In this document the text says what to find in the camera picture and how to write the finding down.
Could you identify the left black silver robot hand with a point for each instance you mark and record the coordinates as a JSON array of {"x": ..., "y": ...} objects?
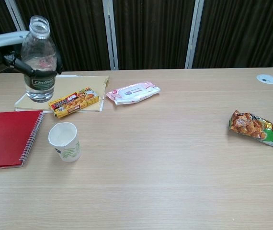
[{"x": 4, "y": 39}]

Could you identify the transparent plastic water bottle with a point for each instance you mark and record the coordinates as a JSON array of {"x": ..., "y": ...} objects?
[{"x": 39, "y": 60}]

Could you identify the white paper cup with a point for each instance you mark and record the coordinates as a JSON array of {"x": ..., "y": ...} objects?
[{"x": 64, "y": 143}]

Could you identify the tan spiral notebook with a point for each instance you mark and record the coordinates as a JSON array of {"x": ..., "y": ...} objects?
[{"x": 79, "y": 82}]

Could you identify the yellow curry roux box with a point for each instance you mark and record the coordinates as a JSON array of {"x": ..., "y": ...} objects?
[{"x": 75, "y": 101}]

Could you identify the red spiral notebook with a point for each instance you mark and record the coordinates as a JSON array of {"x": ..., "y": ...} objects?
[{"x": 7, "y": 139}]

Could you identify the pink wet wipes pack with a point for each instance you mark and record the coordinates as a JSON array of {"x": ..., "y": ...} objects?
[{"x": 133, "y": 92}]

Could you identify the orange green snack bag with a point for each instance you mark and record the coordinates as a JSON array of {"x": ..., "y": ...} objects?
[{"x": 253, "y": 125}]

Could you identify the white partition frame post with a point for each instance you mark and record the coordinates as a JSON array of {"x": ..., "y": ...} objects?
[
  {"x": 15, "y": 16},
  {"x": 194, "y": 36},
  {"x": 111, "y": 36}
]

